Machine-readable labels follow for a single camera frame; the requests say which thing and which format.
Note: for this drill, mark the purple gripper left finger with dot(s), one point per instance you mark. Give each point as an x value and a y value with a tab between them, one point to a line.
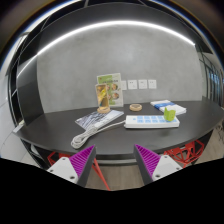
81	161

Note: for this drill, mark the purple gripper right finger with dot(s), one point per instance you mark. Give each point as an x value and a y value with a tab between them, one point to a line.
153	166

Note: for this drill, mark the white power strip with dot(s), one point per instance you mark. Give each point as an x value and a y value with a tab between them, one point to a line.
150	121

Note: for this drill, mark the grey magazine on table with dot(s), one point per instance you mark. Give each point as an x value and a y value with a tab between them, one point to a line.
97	119

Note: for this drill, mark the round wooden coaster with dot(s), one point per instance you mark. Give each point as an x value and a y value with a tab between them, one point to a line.
135	107

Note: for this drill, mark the blue white booklet stack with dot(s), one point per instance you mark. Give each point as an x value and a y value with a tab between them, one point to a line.
168	105

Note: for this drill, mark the photo card on wooden stand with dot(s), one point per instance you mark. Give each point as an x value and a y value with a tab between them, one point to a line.
102	98

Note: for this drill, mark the white wall socket right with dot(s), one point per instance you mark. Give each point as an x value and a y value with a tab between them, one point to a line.
152	84

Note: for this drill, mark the white wall socket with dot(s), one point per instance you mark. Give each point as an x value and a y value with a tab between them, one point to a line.
142	84
132	84
152	84

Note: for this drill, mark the white wall socket middle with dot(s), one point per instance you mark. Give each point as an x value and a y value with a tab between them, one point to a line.
142	84

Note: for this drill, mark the white wall socket left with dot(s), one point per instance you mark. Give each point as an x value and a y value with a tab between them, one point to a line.
132	84

